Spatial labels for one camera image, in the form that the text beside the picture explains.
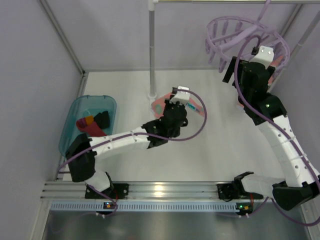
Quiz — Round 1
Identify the teal transparent plastic bin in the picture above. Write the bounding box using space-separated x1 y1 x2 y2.
58 95 117 156

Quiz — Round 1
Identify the white grey rack pole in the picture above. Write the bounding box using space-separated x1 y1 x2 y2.
147 0 159 99

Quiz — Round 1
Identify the grey slotted cable duct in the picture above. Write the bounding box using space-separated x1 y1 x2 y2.
50 201 251 213

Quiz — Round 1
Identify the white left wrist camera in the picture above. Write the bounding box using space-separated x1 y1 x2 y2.
169 86 190 105

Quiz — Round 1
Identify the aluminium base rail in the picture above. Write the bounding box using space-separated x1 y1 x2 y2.
41 181 296 200

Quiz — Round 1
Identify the pink patterned sock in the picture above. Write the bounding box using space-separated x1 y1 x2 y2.
151 92 205 119
268 55 285 87

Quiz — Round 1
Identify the lilac round clip hanger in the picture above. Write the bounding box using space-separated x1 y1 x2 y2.
205 0 291 72

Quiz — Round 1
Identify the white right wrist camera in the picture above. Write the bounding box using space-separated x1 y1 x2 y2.
249 45 275 69

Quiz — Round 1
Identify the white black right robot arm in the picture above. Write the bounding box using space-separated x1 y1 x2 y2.
222 56 320 211

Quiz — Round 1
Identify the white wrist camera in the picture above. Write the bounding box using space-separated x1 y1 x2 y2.
249 45 275 69
169 86 190 105

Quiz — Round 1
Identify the black sock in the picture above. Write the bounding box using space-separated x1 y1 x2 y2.
93 110 111 129

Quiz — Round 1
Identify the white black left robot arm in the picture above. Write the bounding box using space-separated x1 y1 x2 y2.
65 99 188 196

